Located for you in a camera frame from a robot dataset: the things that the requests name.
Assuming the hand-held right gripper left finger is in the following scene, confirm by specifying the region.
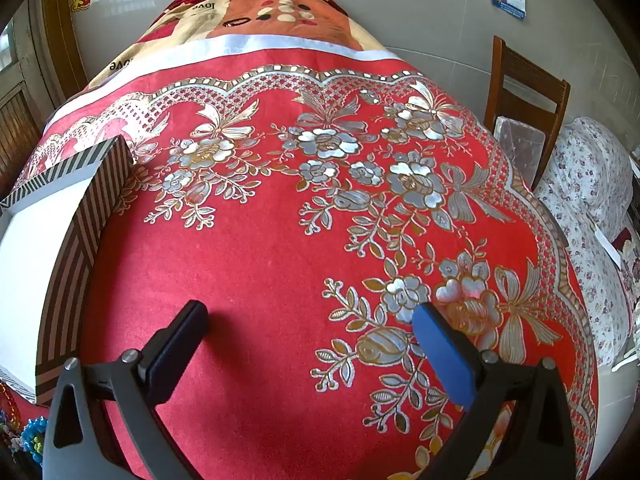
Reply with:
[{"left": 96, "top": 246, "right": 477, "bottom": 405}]
[{"left": 42, "top": 300, "right": 209, "bottom": 480}]

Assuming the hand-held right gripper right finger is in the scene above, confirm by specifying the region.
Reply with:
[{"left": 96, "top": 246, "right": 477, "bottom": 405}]
[{"left": 412, "top": 302, "right": 576, "bottom": 480}]

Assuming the striped jewelry box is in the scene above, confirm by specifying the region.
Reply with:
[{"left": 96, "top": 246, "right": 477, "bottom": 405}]
[{"left": 0, "top": 135, "right": 135, "bottom": 406}]

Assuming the red floral tablecloth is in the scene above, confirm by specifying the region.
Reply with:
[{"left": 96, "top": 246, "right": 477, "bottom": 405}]
[{"left": 22, "top": 47, "right": 601, "bottom": 480}]

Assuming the colourful beaded accessory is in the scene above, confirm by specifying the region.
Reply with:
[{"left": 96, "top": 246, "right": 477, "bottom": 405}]
[{"left": 0, "top": 382, "right": 23, "bottom": 461}]

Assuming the white paper slip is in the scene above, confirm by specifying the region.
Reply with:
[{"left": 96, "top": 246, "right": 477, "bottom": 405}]
[{"left": 595, "top": 225, "right": 623, "bottom": 268}]

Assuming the clear plastic container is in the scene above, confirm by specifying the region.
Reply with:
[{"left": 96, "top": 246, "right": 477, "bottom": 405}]
[{"left": 492, "top": 115, "right": 547, "bottom": 186}]

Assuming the floral quilt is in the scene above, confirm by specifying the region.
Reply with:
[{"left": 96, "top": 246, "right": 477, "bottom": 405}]
[{"left": 535, "top": 116, "right": 640, "bottom": 368}]

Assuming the wooden louvered door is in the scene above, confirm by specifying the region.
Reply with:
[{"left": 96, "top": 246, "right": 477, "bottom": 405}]
[{"left": 0, "top": 80, "right": 43, "bottom": 196}]

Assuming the wooden chair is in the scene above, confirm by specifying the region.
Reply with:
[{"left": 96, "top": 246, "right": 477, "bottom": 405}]
[{"left": 482, "top": 35, "right": 572, "bottom": 191}]

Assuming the printed blanket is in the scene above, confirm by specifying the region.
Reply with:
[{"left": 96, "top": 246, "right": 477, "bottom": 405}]
[{"left": 87, "top": 0, "right": 396, "bottom": 93}]

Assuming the window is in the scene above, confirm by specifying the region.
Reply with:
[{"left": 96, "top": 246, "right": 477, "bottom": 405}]
[{"left": 0, "top": 20, "right": 18, "bottom": 73}]

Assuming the brown wooden door frame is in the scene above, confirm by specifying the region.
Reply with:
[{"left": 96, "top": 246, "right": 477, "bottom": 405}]
[{"left": 40, "top": 0, "right": 90, "bottom": 93}]

